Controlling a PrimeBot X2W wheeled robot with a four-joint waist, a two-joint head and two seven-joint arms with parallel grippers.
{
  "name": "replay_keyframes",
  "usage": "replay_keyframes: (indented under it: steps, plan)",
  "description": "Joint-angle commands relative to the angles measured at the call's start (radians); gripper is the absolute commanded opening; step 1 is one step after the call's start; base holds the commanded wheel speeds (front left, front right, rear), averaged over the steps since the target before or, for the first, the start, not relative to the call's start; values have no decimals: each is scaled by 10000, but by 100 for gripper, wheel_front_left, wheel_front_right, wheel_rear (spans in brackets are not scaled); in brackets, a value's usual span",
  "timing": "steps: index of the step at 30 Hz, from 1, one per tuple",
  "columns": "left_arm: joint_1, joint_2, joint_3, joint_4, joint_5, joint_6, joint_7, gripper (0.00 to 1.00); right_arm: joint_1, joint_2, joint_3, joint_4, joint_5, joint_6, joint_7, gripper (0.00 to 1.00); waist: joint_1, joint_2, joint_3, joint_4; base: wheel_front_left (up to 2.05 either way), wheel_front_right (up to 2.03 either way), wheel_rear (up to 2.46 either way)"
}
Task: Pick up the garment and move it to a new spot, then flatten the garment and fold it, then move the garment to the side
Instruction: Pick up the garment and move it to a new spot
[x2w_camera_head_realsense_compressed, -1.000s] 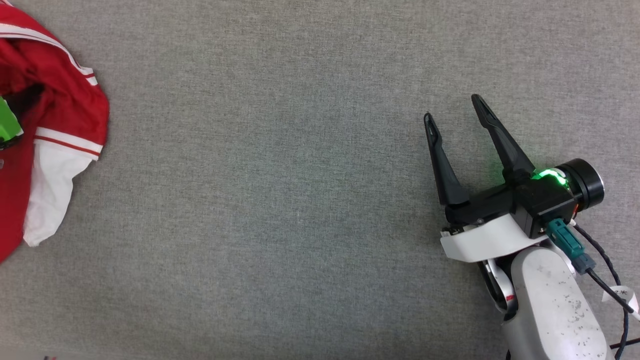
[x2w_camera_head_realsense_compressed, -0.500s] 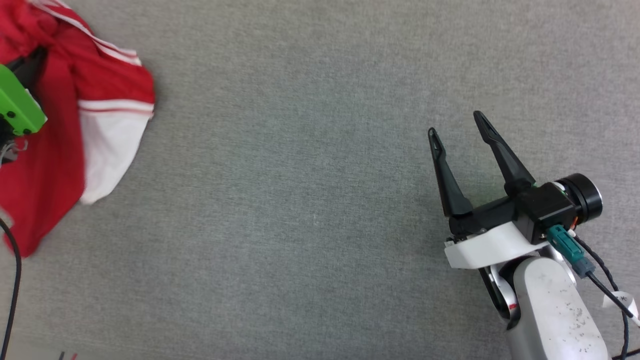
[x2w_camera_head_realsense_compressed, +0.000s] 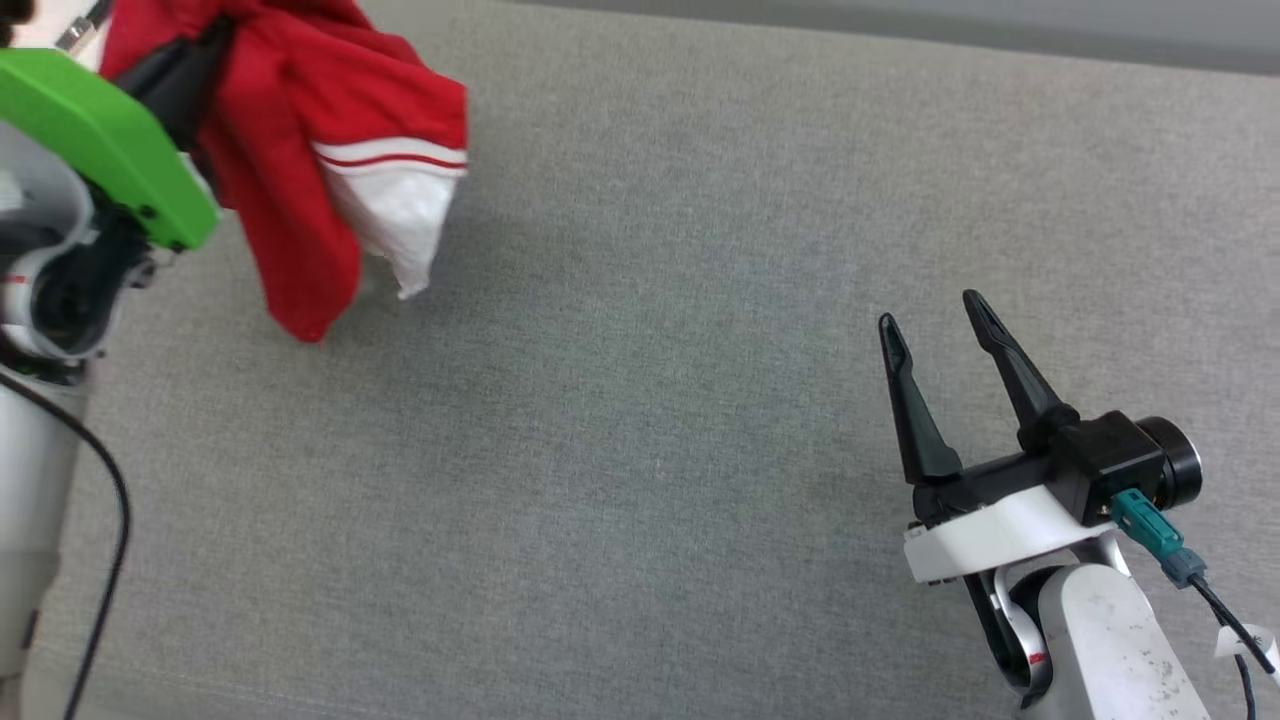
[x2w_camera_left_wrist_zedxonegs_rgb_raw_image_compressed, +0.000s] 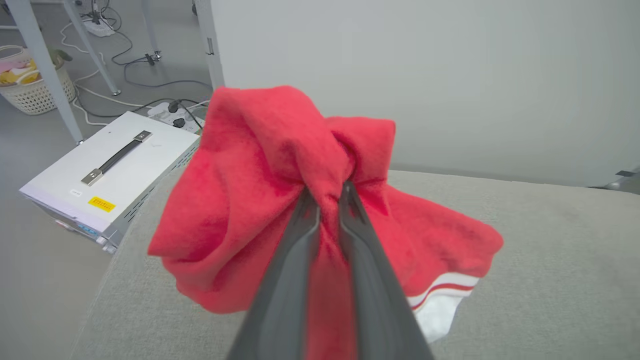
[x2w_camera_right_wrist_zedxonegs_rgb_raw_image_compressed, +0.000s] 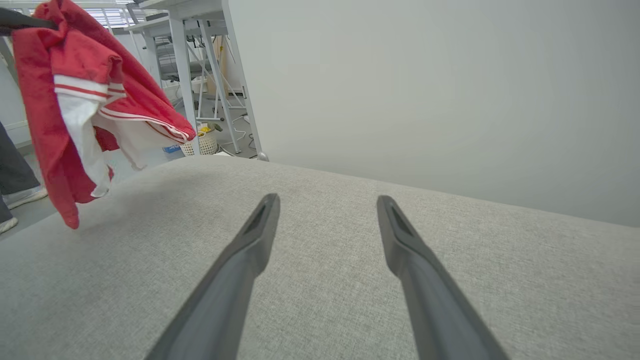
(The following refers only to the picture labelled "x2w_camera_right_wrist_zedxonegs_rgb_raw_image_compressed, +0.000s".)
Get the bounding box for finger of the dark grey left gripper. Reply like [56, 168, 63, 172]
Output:
[0, 7, 57, 37]

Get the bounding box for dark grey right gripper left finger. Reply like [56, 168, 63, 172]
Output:
[145, 193, 281, 360]

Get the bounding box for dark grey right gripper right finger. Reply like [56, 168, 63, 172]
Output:
[376, 195, 509, 360]

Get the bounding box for red and white basketball jersey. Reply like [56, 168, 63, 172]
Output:
[11, 0, 197, 230]

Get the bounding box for dark grey trousers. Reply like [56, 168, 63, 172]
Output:
[0, 121, 42, 224]

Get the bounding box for grey office chair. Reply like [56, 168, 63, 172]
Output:
[156, 37, 206, 83]

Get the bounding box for white woven basket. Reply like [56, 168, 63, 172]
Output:
[179, 127, 220, 157]

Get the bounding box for white shoe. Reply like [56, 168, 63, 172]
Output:
[2, 186, 49, 210]

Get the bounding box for white partition panel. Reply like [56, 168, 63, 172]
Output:
[222, 0, 640, 228]

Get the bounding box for white frame table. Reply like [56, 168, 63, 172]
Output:
[135, 0, 248, 155]
[112, 17, 173, 88]

